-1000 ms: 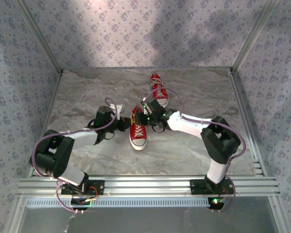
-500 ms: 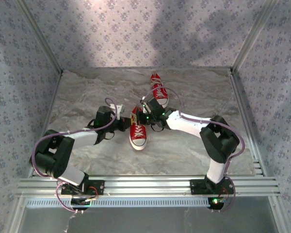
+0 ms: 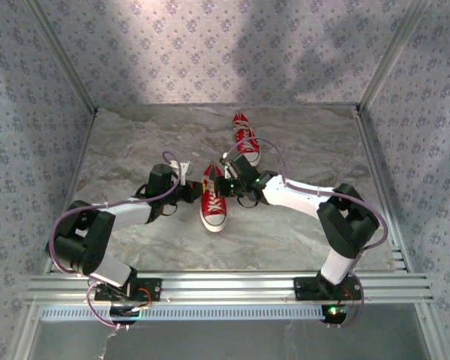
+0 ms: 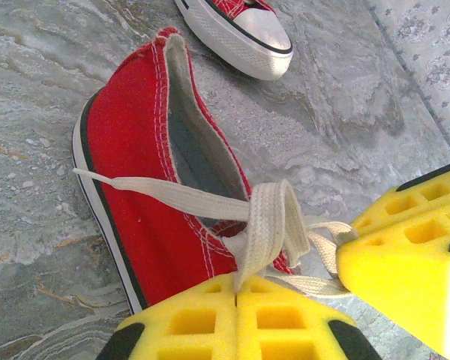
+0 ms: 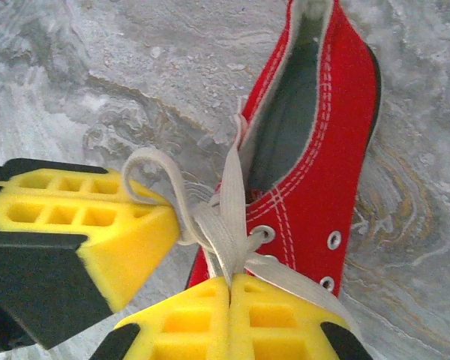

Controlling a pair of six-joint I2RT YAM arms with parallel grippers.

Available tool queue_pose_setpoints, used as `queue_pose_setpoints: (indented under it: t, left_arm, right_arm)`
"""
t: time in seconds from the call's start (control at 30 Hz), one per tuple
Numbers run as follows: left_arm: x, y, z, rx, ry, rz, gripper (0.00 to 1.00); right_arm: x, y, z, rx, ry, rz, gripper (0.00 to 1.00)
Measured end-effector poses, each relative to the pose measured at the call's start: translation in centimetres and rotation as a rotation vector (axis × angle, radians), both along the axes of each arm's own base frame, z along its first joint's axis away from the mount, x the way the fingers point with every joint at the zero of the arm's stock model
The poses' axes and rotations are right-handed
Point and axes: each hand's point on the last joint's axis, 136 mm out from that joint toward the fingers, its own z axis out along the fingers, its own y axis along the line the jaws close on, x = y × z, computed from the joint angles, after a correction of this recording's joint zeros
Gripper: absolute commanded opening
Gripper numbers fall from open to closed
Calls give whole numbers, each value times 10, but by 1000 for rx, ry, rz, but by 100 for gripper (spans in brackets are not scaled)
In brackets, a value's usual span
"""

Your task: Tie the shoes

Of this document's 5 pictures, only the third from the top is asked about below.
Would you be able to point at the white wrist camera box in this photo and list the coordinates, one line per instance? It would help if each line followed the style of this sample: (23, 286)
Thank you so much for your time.
(228, 167)
(183, 167)

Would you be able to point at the red canvas sneaker white laces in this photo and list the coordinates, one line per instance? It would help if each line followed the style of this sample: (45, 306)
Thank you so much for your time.
(247, 146)
(213, 222)

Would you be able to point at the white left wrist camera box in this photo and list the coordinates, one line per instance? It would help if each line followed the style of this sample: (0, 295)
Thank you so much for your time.
(183, 167)

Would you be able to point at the aluminium side rail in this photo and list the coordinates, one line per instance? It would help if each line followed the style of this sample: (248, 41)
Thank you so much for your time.
(374, 157)
(80, 161)

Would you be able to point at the aluminium frame post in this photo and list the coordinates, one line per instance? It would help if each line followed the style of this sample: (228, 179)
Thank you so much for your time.
(390, 56)
(67, 56)

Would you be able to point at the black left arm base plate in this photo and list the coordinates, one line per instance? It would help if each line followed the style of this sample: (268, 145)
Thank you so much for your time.
(153, 288)

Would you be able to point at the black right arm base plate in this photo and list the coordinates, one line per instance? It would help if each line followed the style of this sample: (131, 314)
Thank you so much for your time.
(303, 288)

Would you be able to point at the aluminium mounting rail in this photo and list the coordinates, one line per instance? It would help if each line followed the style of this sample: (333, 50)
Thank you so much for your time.
(228, 288)

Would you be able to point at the grey sheet metal panel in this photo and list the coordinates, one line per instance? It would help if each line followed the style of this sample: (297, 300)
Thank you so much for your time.
(228, 341)

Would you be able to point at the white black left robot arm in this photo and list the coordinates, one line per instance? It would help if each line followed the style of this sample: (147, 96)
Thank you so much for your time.
(131, 213)

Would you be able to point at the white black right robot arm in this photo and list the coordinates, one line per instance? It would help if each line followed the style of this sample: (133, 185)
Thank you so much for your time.
(296, 195)

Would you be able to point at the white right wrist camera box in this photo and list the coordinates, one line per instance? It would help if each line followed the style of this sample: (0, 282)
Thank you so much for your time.
(228, 167)

